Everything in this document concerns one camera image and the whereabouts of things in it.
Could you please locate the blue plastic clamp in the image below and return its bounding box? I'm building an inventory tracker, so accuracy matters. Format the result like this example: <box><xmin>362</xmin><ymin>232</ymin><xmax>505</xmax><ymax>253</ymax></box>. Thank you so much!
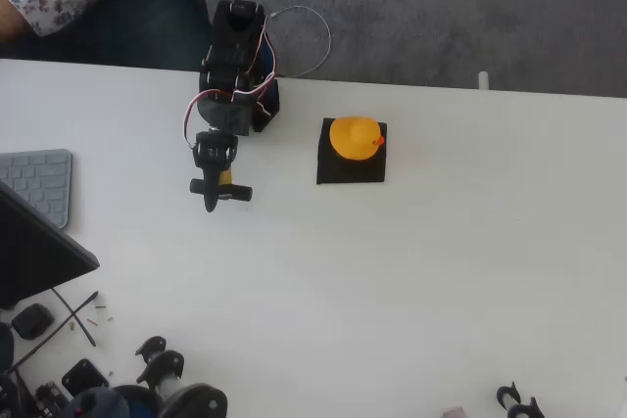
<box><xmin>113</xmin><ymin>384</ymin><xmax>164</xmax><ymax>418</ymax></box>

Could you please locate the person in floral shirt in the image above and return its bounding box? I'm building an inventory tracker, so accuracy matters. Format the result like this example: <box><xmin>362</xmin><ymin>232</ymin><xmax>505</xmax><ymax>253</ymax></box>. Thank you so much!
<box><xmin>0</xmin><ymin>0</ymin><xmax>215</xmax><ymax>71</ymax></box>

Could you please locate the black square mounting plate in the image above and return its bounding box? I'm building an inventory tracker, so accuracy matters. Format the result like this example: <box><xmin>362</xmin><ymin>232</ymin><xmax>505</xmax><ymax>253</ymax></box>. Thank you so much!
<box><xmin>61</xmin><ymin>357</ymin><xmax>111</xmax><ymax>397</ymax></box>

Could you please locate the yellow rubber duck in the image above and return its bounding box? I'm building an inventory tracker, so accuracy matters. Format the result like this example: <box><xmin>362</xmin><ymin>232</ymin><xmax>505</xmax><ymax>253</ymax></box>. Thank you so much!
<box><xmin>328</xmin><ymin>116</ymin><xmax>386</xmax><ymax>163</ymax></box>

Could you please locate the black cable bundle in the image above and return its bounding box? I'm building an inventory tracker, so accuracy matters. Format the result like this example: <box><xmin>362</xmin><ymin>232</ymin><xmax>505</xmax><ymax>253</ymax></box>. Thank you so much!
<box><xmin>0</xmin><ymin>372</ymin><xmax>25</xmax><ymax>418</ymax></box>

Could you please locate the small black rounded box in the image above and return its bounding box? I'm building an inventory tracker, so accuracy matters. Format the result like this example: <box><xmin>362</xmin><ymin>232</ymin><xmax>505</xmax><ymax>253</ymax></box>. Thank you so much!
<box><xmin>11</xmin><ymin>303</ymin><xmax>55</xmax><ymax>341</ymax></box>

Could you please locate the black tube camera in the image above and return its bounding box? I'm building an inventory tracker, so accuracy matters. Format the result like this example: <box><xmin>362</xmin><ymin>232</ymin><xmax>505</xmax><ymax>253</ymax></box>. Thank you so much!
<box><xmin>189</xmin><ymin>177</ymin><xmax>255</xmax><ymax>203</ymax></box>

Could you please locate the bare forearm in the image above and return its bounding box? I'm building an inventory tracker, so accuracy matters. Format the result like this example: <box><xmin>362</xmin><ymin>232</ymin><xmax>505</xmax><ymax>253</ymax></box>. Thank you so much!
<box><xmin>0</xmin><ymin>0</ymin><xmax>38</xmax><ymax>42</ymax></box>

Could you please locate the black laptop screen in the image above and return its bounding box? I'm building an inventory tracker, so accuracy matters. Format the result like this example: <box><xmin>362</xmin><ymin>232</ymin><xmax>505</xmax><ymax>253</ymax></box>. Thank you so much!
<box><xmin>0</xmin><ymin>180</ymin><xmax>101</xmax><ymax>310</ymax></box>

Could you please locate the black circuit board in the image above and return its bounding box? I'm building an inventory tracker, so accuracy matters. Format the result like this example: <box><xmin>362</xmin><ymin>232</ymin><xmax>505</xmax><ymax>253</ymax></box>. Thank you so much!
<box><xmin>32</xmin><ymin>381</ymin><xmax>71</xmax><ymax>418</ymax></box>

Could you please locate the thin grey cable loop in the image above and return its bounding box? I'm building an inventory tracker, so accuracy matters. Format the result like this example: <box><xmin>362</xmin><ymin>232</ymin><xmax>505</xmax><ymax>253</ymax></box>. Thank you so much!
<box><xmin>267</xmin><ymin>5</ymin><xmax>332</xmax><ymax>79</ymax></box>

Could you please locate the black stand with clamp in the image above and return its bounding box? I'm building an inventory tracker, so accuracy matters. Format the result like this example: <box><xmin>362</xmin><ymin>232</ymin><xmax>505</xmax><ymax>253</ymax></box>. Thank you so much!
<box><xmin>496</xmin><ymin>381</ymin><xmax>547</xmax><ymax>418</ymax></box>

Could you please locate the grey keyboard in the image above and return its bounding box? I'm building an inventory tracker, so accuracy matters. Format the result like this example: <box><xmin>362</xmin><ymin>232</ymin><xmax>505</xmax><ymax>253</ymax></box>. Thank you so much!
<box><xmin>0</xmin><ymin>148</ymin><xmax>73</xmax><ymax>229</ymax></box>

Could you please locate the black square box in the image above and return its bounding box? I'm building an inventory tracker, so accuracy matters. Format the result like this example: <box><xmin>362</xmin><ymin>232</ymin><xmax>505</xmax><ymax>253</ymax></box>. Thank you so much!
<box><xmin>315</xmin><ymin>117</ymin><xmax>388</xmax><ymax>187</ymax></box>

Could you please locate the thin black stick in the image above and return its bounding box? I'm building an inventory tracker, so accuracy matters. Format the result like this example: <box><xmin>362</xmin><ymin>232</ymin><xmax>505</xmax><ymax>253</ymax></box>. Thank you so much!
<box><xmin>5</xmin><ymin>291</ymin><xmax>100</xmax><ymax>375</ymax></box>
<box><xmin>51</xmin><ymin>287</ymin><xmax>98</xmax><ymax>348</ymax></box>

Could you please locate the red white servo wire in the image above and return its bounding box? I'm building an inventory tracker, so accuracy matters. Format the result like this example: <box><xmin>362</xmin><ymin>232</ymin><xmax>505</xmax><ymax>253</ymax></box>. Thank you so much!
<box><xmin>233</xmin><ymin>16</ymin><xmax>279</xmax><ymax>118</ymax></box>
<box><xmin>183</xmin><ymin>88</ymin><xmax>224</xmax><ymax>150</ymax></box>

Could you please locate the dark round object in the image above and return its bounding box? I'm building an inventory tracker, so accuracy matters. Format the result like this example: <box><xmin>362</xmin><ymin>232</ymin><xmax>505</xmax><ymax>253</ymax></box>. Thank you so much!
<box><xmin>0</xmin><ymin>322</ymin><xmax>16</xmax><ymax>373</ymax></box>

